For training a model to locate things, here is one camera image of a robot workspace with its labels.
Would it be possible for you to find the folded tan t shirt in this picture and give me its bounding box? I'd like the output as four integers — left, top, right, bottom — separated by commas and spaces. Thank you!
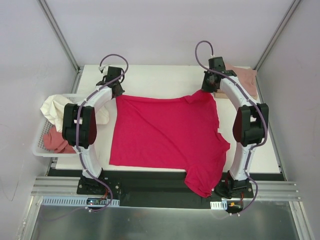
213, 89, 228, 99

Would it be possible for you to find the right slotted cable duct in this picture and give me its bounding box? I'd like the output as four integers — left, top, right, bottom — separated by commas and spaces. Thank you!
210, 200, 228, 211

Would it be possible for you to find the white plastic laundry basket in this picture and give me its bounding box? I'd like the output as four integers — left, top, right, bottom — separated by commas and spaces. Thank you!
32, 93, 84, 158

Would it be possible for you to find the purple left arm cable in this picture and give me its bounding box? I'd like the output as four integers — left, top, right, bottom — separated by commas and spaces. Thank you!
46, 53, 130, 222

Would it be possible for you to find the magenta t shirt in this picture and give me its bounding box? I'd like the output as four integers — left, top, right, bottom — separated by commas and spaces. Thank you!
109, 90, 230, 198

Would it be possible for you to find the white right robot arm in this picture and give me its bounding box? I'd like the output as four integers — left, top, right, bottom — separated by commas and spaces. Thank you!
201, 57, 269, 199

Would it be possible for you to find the left slotted cable duct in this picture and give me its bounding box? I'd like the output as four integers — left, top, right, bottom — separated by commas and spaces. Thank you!
42, 196, 120, 208

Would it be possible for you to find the dusty red t shirt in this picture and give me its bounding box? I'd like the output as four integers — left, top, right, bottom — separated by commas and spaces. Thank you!
43, 126, 76, 154

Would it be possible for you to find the right aluminium frame post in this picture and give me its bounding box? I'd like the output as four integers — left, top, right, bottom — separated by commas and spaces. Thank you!
253, 0, 303, 71

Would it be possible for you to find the cream white t shirt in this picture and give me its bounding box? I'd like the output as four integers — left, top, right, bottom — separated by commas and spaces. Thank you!
40, 94, 110, 133

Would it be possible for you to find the aluminium front rail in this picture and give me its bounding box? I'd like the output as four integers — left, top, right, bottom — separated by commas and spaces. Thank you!
32, 176, 302, 202

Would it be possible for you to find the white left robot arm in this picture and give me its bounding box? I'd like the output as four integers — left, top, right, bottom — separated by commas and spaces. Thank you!
62, 66, 125, 195

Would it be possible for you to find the folded pink t shirt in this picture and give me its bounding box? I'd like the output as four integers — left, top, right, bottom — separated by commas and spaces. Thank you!
225, 63, 258, 100

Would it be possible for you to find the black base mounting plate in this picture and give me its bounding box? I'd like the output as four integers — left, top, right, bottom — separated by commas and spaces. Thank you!
76, 168, 255, 208

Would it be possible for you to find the slotted cable duct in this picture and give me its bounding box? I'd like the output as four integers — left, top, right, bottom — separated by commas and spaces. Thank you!
42, 196, 120, 208
210, 200, 228, 211

